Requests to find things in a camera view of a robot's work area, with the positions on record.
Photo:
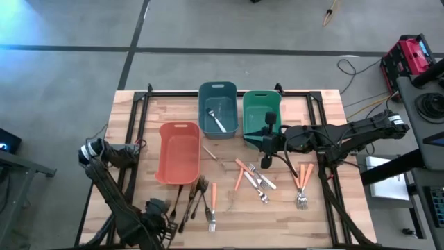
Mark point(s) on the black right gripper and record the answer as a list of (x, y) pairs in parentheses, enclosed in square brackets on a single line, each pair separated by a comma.
[(274, 142)]

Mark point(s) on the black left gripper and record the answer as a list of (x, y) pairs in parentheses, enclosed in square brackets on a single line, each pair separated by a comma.
[(154, 212)]

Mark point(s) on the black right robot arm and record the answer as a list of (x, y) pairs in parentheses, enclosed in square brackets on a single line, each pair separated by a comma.
[(347, 135)]

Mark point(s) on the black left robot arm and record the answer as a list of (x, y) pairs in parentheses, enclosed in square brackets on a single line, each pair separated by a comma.
[(107, 180)]

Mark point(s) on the green plastic bin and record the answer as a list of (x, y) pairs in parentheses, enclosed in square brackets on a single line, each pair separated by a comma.
[(258, 107)]

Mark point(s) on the blue plastic bin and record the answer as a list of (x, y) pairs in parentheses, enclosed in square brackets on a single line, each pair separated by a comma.
[(225, 104)]

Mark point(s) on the orange plastic bin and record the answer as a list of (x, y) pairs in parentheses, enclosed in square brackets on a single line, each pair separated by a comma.
[(178, 152)]

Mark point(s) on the black metal beam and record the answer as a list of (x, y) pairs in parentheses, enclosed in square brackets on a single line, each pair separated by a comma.
[(392, 169)]

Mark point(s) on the white flat box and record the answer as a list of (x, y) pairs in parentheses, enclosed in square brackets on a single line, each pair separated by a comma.
[(388, 187)]

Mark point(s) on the grey metal side table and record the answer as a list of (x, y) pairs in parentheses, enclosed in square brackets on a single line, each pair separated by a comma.
[(21, 165)]

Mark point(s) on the grey side desk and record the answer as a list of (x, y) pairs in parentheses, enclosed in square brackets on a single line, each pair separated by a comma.
[(412, 104)]

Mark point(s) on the black monitor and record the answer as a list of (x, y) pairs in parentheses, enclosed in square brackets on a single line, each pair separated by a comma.
[(8, 139)]

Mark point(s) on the red and black tool case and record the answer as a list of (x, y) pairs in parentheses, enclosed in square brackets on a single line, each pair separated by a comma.
[(406, 57)]

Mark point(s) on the small black floor object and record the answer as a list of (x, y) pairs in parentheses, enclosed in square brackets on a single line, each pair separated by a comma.
[(408, 232)]

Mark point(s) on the black round pole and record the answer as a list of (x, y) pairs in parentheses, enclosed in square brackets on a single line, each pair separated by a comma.
[(428, 73)]

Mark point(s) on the dark keyboard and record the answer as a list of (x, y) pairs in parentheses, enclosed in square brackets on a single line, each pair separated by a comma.
[(437, 205)]

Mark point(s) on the black metal rig frame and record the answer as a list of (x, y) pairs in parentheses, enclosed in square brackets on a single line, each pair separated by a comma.
[(187, 93)]

